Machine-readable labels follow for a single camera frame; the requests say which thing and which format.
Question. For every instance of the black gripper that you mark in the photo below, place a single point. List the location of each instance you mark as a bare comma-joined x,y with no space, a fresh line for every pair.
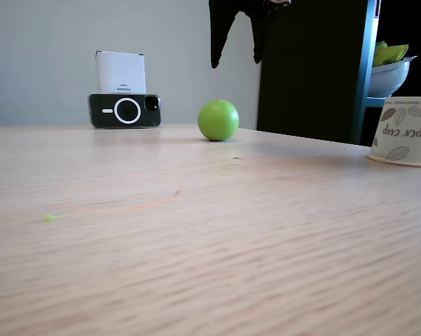
221,24

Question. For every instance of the white cardboard box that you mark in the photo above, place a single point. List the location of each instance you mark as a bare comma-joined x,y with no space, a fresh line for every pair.
120,70

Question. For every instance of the paper cup with leaf print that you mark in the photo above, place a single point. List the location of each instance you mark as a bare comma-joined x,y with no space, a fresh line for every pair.
404,140

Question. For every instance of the green ball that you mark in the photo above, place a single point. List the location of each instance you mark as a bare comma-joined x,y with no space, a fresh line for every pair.
218,120

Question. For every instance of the black smartphone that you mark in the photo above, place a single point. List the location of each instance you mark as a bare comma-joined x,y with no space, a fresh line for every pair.
101,119

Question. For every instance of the green items in bowl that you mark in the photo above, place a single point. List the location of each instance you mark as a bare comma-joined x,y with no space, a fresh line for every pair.
390,54

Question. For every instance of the white bowl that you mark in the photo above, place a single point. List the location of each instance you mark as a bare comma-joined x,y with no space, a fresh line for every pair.
388,78

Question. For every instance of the tiny green crumb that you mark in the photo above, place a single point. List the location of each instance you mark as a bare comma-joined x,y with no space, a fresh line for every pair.
49,217

